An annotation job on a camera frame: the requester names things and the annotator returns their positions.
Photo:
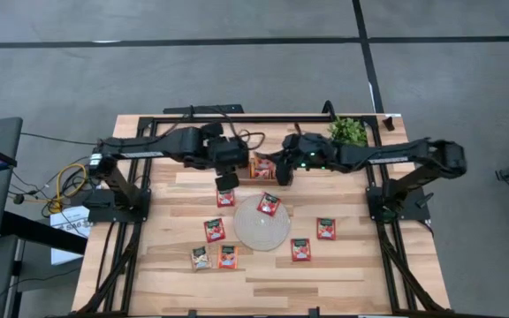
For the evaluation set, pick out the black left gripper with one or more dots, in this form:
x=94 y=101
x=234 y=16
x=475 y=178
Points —
x=219 y=150

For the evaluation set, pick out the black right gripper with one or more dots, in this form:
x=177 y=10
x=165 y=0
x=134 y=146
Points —
x=312 y=150

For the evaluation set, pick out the red tea bag packet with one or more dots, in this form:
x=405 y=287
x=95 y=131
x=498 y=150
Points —
x=214 y=230
x=225 y=199
x=301 y=249
x=268 y=204
x=326 y=228

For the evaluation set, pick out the beige tea bag packet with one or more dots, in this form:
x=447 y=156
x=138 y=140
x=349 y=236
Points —
x=201 y=258

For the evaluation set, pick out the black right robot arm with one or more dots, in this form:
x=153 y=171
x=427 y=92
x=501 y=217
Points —
x=396 y=155

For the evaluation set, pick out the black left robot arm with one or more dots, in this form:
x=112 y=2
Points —
x=148 y=148

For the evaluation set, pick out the brown wooden compartment box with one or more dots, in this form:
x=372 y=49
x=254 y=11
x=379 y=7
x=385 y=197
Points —
x=254 y=181

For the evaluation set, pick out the black flat mounting bar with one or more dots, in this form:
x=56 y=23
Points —
x=203 y=109

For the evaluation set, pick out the round woven beige placemat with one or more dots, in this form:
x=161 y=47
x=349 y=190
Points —
x=259 y=234

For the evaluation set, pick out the green plant in white pot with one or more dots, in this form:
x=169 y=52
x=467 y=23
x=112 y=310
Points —
x=349 y=132

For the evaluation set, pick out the white printed paper sheet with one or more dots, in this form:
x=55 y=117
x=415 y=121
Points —
x=71 y=229

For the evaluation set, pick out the black floor beam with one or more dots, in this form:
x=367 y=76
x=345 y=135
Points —
x=38 y=229

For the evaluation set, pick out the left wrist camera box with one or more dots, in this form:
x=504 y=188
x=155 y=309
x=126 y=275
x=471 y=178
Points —
x=227 y=182

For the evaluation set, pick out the black aluminium table frame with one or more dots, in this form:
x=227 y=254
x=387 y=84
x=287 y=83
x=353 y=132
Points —
x=259 y=119

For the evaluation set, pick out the small black bracket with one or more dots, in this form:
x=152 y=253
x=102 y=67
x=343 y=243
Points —
x=388 y=123

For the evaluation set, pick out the black clamp bracket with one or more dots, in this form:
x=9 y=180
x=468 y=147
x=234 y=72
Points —
x=191 y=314
x=314 y=312

